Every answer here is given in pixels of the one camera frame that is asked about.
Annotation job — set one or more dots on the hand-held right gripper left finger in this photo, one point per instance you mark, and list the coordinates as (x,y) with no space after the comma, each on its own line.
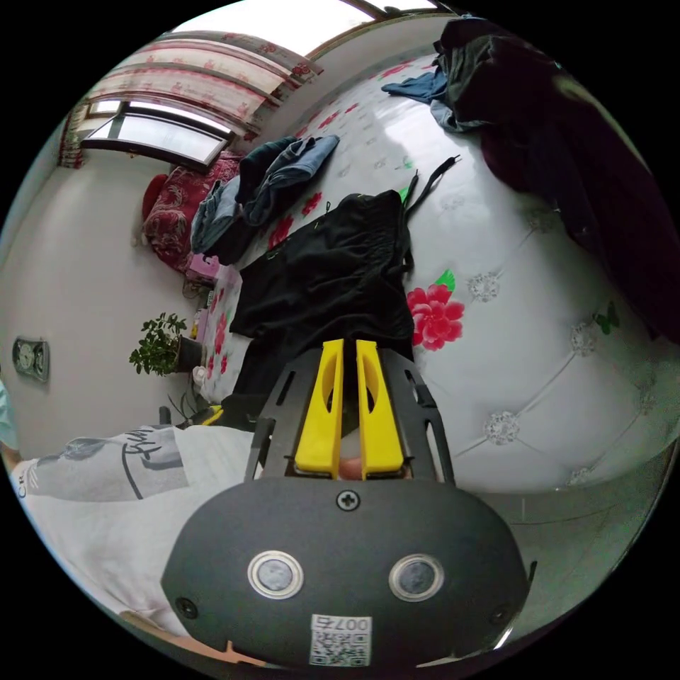
(319,419)

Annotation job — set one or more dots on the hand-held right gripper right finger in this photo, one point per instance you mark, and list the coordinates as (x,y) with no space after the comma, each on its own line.
(380,419)

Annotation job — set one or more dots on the black pants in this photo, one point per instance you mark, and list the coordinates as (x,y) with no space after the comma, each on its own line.
(329,276)

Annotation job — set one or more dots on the person's right hand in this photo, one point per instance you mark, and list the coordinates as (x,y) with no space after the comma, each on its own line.
(349,468)

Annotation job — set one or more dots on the bed with floral quilt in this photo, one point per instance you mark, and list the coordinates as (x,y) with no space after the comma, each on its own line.
(504,372)

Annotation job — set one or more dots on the potted green plant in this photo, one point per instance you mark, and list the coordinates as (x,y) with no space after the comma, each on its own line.
(159,342)

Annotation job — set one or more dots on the pink box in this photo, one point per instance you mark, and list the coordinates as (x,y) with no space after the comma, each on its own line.
(203,270)

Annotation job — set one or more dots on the person's body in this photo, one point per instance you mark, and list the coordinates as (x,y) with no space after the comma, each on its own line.
(106,504)

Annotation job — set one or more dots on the pile of jeans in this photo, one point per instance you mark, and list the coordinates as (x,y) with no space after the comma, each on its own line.
(276,180)

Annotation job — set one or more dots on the red patterned rolled blanket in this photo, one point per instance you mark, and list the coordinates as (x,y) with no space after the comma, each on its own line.
(170,212)

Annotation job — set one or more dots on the dark-framed window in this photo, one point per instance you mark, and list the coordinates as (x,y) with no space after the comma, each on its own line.
(159,135)

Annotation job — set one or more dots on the pile of dark clothes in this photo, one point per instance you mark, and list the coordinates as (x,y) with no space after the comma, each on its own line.
(558,133)

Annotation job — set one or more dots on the pink floral curtain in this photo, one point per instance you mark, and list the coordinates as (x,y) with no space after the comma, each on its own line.
(212,71)

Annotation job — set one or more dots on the wall clock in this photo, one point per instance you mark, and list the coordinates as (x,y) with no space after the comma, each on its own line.
(31,358)

